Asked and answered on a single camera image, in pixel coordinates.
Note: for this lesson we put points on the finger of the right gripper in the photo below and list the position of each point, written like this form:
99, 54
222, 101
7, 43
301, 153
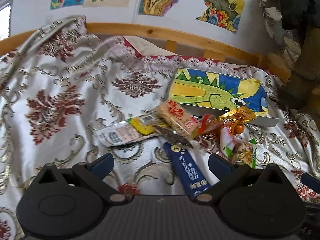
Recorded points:
309, 180

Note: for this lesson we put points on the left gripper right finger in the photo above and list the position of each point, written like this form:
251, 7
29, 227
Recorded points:
230, 176

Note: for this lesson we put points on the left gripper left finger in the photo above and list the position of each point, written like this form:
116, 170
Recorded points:
92, 175

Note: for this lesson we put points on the white green orange snack pack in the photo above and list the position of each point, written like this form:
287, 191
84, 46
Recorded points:
227, 142

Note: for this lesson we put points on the blue snack stick pack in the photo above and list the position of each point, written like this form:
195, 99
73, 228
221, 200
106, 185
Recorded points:
191, 177

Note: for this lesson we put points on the white pink barcode snack pack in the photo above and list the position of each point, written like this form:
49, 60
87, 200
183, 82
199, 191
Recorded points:
120, 134

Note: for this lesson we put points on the gold foil snack bag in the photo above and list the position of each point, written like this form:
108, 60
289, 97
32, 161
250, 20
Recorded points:
240, 115

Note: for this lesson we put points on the yellow snack packet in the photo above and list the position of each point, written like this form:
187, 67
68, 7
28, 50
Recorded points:
145, 124

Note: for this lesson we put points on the rice cracker snack pack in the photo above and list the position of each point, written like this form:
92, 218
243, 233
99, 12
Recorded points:
178, 118

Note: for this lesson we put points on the dark foil snack packet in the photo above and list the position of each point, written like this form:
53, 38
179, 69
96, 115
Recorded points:
173, 137

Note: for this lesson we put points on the nut bar snack pack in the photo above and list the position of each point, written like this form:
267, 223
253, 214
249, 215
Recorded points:
245, 152

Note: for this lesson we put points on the small orange fruit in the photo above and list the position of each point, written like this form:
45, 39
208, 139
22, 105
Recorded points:
239, 128

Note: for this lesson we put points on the grey tray with drawing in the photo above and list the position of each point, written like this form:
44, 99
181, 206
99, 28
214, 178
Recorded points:
202, 92

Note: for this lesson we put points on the floral satin bed cover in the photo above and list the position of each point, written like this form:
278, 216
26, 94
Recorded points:
59, 89

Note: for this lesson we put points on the patterned grey cloth hanging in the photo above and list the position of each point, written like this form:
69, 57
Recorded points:
288, 47

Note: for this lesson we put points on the black garment hanging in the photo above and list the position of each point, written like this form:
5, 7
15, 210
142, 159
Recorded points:
299, 14

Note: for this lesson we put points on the landscape drawing on wall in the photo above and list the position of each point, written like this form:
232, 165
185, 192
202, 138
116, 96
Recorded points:
223, 13

